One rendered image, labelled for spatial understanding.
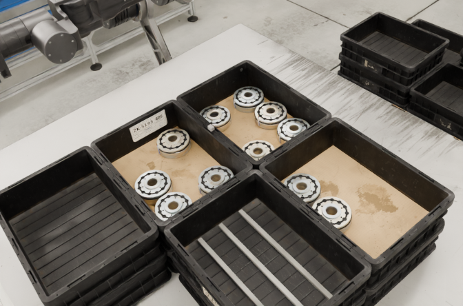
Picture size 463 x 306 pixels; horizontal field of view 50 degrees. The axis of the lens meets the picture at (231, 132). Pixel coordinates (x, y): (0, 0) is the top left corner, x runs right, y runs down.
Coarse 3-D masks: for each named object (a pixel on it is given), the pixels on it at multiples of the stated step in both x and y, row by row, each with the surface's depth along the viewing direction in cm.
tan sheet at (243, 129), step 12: (228, 108) 164; (240, 120) 159; (252, 120) 159; (228, 132) 155; (240, 132) 155; (252, 132) 154; (264, 132) 154; (276, 132) 153; (240, 144) 151; (276, 144) 150
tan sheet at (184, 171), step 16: (192, 144) 153; (128, 160) 150; (144, 160) 150; (160, 160) 149; (176, 160) 148; (192, 160) 148; (208, 160) 147; (128, 176) 145; (176, 176) 144; (192, 176) 143; (192, 192) 139
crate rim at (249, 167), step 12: (156, 108) 151; (180, 108) 150; (132, 120) 148; (192, 120) 147; (108, 132) 145; (228, 144) 137; (240, 156) 133; (252, 168) 130; (120, 180) 131; (228, 180) 128; (132, 192) 127; (216, 192) 125; (192, 204) 123; (156, 216) 121; (180, 216) 120
